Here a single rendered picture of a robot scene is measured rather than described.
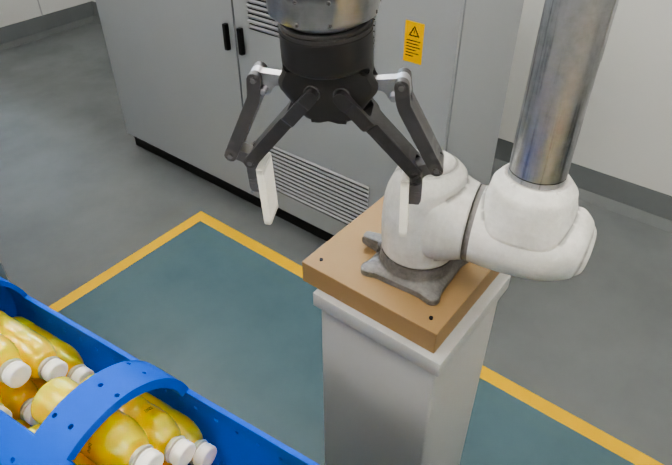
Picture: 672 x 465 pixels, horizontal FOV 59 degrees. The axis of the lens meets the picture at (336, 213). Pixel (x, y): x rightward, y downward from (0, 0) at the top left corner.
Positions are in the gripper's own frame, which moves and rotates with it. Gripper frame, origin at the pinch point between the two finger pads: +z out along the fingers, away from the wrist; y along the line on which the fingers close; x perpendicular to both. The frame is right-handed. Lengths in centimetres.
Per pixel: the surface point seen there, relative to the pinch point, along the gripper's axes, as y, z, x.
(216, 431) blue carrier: -22, 50, 1
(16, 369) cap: -51, 36, -1
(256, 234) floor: -79, 165, 167
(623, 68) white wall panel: 94, 101, 241
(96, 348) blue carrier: -48, 47, 12
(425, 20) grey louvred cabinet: 1, 43, 151
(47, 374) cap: -50, 42, 2
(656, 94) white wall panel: 110, 110, 232
